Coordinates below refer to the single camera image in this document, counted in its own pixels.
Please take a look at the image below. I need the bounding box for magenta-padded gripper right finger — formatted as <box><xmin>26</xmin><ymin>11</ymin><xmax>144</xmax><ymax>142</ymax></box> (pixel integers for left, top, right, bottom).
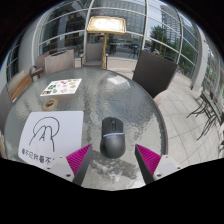
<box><xmin>134</xmin><ymin>143</ymin><xmax>183</xmax><ymax>185</ymax></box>

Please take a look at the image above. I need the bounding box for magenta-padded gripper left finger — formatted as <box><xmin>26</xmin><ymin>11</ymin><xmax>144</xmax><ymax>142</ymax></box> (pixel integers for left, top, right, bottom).
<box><xmin>45</xmin><ymin>143</ymin><xmax>94</xmax><ymax>187</ymax></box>

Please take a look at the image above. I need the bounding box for black computer mouse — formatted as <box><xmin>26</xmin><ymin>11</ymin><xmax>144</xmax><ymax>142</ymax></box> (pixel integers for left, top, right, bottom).
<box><xmin>99</xmin><ymin>116</ymin><xmax>127</xmax><ymax>160</ymax></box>

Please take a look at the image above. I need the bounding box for white mouse pad with drawing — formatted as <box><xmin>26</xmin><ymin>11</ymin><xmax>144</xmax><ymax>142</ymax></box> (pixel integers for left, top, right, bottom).
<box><xmin>17</xmin><ymin>110</ymin><xmax>85</xmax><ymax>167</ymax></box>

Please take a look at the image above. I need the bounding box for brown tape roll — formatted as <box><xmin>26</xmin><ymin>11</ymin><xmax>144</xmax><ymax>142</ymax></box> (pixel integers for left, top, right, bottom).
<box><xmin>42</xmin><ymin>98</ymin><xmax>59</xmax><ymax>112</ymax></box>

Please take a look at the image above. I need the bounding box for green metal folding table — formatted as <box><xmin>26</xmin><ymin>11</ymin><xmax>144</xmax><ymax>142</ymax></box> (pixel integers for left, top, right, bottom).
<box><xmin>185</xmin><ymin>89</ymin><xmax>224</xmax><ymax>142</ymax></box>

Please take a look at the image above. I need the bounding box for laminated food picture card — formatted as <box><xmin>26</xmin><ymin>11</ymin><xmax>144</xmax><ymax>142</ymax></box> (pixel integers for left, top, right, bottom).
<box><xmin>39</xmin><ymin>78</ymin><xmax>83</xmax><ymax>98</ymax></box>

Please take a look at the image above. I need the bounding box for grey wicker chair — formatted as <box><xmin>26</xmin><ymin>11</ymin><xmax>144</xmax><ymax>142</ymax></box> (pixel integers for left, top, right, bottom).
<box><xmin>0</xmin><ymin>84</ymin><xmax>14</xmax><ymax>134</ymax></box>

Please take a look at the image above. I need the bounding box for dark brown wicker chair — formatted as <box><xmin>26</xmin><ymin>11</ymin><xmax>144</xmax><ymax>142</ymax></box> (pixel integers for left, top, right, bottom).
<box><xmin>131</xmin><ymin>49</ymin><xmax>180</xmax><ymax>108</ymax></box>

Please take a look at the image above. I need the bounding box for wooden slatted bench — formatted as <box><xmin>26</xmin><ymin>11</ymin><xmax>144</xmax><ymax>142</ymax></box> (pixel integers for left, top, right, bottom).
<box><xmin>6</xmin><ymin>69</ymin><xmax>35</xmax><ymax>103</ymax></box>

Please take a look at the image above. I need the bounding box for golden menu stand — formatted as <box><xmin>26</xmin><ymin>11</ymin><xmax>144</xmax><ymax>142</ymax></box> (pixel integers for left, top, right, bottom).
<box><xmin>86</xmin><ymin>16</ymin><xmax>128</xmax><ymax>70</ymax></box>

